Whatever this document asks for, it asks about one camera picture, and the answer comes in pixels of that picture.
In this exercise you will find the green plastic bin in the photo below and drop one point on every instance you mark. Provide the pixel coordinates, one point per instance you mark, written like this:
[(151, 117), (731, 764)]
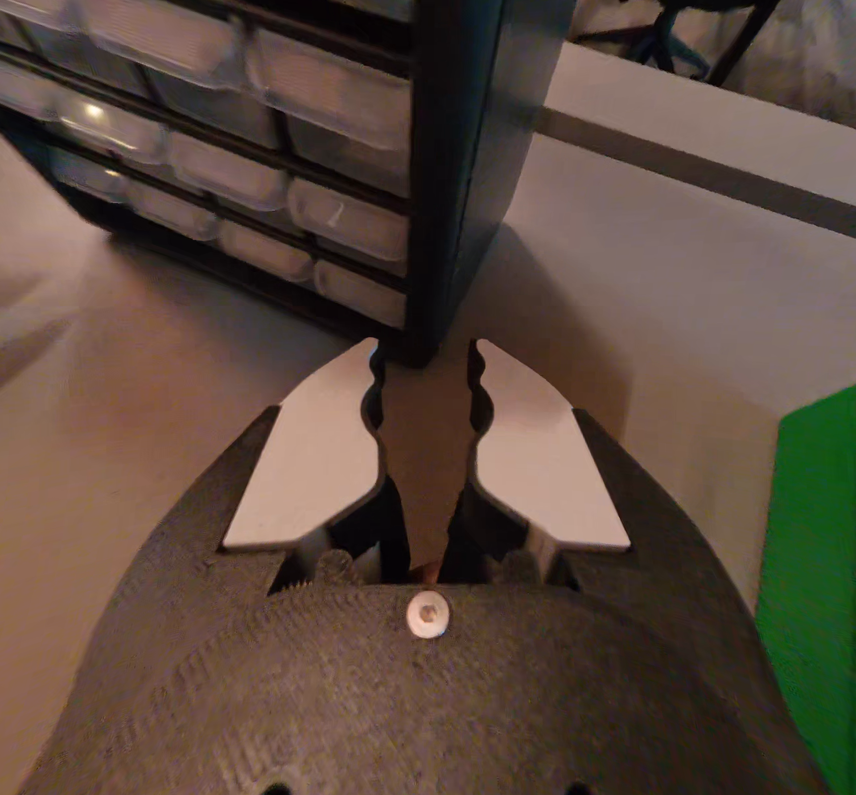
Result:
[(816, 574)]

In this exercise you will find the set of clear drawers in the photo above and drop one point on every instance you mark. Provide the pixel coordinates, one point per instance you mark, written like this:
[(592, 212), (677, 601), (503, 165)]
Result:
[(334, 220)]

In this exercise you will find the black drawer cabinet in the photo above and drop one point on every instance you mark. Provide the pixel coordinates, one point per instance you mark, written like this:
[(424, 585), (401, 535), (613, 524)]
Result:
[(468, 140)]

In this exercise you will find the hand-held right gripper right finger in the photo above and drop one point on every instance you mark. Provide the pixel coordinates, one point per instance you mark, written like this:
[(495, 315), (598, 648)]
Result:
[(541, 467)]

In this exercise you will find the wooden table black legs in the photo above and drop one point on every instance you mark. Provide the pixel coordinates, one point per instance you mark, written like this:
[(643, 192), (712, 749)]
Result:
[(769, 13)]

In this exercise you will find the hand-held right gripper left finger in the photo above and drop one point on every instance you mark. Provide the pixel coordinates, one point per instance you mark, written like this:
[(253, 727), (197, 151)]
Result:
[(321, 454)]

